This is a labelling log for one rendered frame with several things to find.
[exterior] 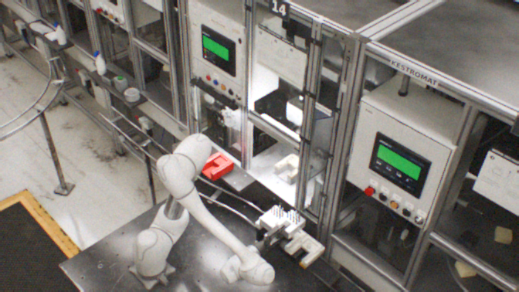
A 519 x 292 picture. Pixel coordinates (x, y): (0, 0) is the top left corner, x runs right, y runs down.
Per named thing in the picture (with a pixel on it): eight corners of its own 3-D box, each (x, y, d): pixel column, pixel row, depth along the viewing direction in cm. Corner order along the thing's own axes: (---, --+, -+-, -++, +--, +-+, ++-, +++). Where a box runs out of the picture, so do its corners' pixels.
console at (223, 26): (188, 76, 295) (183, -1, 265) (227, 57, 311) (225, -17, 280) (239, 109, 273) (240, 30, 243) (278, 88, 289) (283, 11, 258)
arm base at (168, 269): (152, 296, 267) (151, 290, 263) (127, 269, 279) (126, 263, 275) (181, 275, 277) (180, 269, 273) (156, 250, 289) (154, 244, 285)
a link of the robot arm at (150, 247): (129, 269, 272) (123, 243, 257) (148, 244, 284) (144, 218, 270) (156, 281, 267) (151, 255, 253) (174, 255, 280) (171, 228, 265)
